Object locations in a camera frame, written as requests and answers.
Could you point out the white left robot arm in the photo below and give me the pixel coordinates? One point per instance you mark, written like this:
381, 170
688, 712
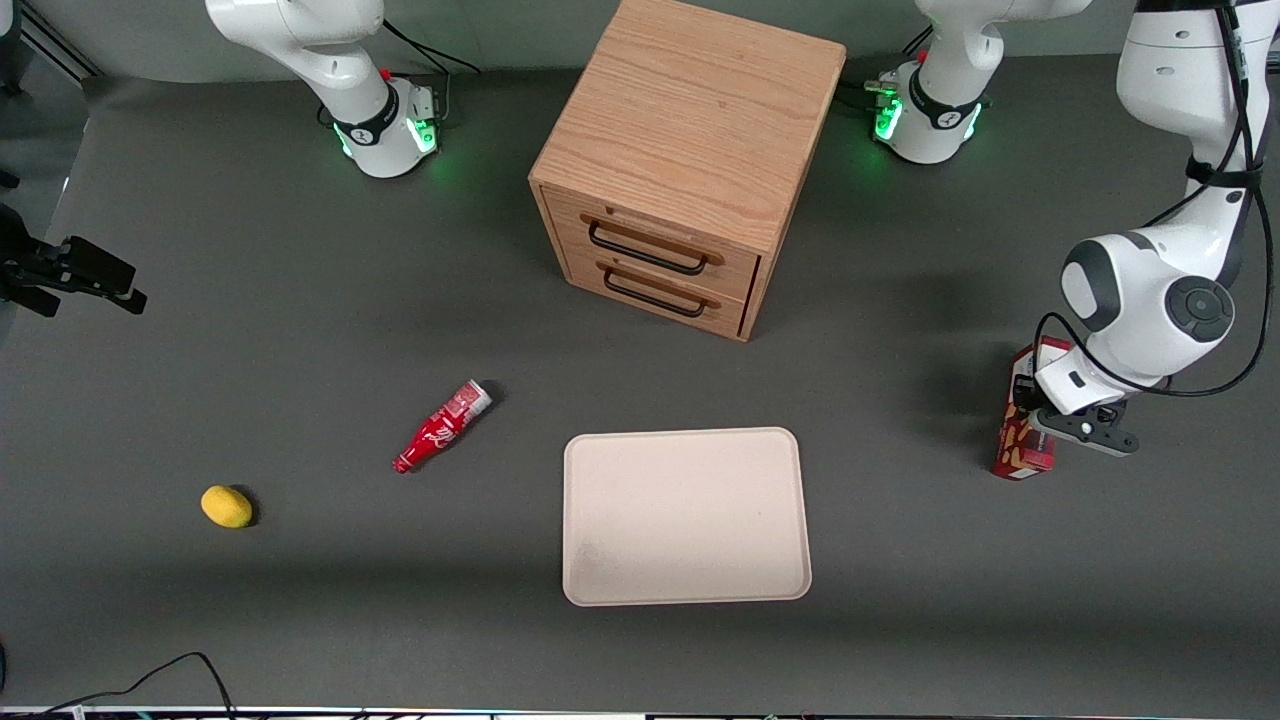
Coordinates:
1150, 300

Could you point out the red cola bottle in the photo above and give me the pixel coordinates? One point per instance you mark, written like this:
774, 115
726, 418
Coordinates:
440, 430

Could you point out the wooden drawer cabinet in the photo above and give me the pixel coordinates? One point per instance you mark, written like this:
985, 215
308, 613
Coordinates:
690, 110

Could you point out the red cookie box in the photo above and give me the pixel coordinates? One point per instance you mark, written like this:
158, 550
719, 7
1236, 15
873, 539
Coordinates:
1020, 452

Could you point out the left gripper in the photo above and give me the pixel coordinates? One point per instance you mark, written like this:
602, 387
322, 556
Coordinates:
1024, 395

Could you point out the yellow lemon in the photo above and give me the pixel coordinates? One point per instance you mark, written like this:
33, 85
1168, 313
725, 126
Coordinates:
226, 506

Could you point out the beige rectangular tray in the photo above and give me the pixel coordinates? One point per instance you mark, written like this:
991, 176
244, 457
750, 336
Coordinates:
685, 520

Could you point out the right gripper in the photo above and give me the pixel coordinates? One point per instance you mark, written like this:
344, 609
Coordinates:
32, 270

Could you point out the wooden drawer front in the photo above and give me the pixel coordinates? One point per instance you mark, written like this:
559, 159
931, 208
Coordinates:
585, 265
735, 272

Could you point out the black diagonal frame bar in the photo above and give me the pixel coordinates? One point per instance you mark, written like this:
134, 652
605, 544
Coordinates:
60, 44

